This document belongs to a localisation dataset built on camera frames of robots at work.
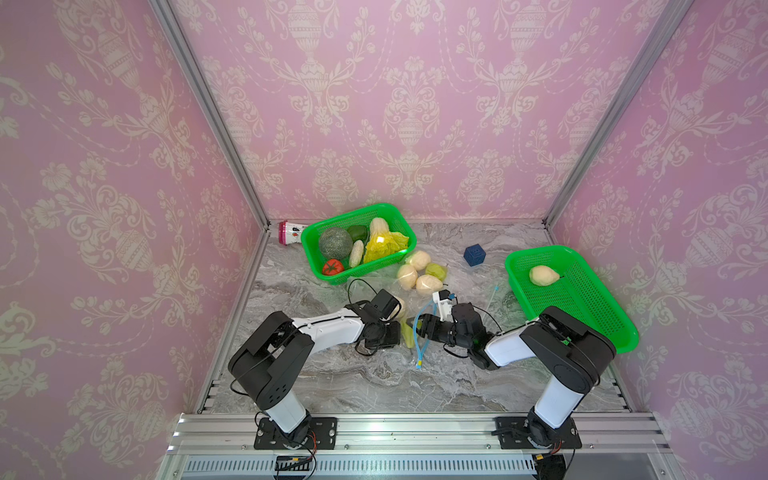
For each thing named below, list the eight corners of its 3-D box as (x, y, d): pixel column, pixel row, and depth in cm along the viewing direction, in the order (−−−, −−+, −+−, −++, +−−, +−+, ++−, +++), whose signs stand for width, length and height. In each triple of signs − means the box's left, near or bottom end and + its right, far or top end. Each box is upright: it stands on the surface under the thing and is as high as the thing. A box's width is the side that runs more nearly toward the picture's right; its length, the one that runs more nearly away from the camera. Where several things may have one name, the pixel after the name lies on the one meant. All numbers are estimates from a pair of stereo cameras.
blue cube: (470, 268, 109) (473, 259, 105) (462, 255, 113) (464, 247, 109) (484, 263, 110) (488, 255, 106) (476, 251, 114) (479, 243, 110)
